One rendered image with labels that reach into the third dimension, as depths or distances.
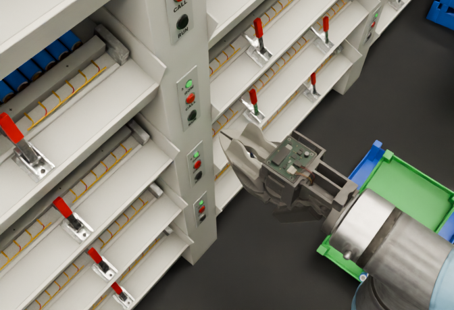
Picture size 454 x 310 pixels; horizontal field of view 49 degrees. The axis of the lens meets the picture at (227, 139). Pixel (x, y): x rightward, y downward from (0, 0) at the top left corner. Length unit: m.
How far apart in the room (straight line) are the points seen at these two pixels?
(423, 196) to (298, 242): 0.33
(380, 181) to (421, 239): 0.70
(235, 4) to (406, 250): 0.40
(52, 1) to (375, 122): 1.22
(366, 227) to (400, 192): 0.70
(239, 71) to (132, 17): 0.35
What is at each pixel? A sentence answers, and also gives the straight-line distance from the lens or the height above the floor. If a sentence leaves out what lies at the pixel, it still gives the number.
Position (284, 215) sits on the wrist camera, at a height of 0.56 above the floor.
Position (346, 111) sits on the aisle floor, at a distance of 1.57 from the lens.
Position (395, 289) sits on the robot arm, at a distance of 0.66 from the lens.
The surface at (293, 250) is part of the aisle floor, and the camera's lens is 1.33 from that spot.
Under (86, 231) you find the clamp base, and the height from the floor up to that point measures 0.55.
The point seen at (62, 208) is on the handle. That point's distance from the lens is 0.71.
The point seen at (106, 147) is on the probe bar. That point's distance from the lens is 0.78.
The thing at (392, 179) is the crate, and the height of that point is 0.12.
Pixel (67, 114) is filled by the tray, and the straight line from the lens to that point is 0.63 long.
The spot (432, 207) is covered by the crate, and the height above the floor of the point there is 0.12.
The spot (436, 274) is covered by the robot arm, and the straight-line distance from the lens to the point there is 0.64.
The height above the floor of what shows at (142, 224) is 0.36.
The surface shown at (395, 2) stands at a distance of 1.65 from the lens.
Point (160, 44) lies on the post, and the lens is 0.61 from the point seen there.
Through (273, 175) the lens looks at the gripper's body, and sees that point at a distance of 0.65.
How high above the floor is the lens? 1.24
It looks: 58 degrees down
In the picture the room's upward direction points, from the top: straight up
